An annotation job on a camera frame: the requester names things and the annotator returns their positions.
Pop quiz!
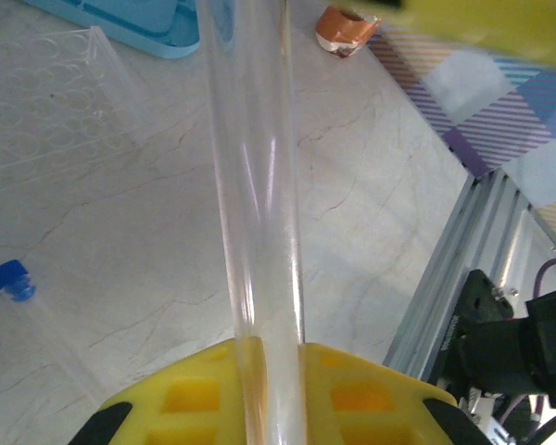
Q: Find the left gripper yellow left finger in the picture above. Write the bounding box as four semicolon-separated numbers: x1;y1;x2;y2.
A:
73;337;243;445

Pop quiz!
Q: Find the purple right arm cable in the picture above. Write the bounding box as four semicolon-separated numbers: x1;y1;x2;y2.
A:
495;258;556;430

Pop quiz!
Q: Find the clear acrylic test tube rack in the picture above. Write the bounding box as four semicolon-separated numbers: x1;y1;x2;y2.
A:
0;26;143;200

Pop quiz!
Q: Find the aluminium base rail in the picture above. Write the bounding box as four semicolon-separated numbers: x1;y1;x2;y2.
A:
382;169;556;400

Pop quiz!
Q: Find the blue plastic storage box lid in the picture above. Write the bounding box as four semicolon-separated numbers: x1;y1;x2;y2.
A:
20;0;200;59

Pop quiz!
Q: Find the clear test tube blue cap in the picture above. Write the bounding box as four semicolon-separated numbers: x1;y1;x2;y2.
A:
0;259;117;409
196;0;307;445

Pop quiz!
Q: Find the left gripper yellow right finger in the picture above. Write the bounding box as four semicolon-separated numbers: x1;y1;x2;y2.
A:
300;342;492;445

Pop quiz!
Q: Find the brown bottle with beige cap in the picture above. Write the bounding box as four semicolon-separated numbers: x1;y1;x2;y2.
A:
314;4;381;60

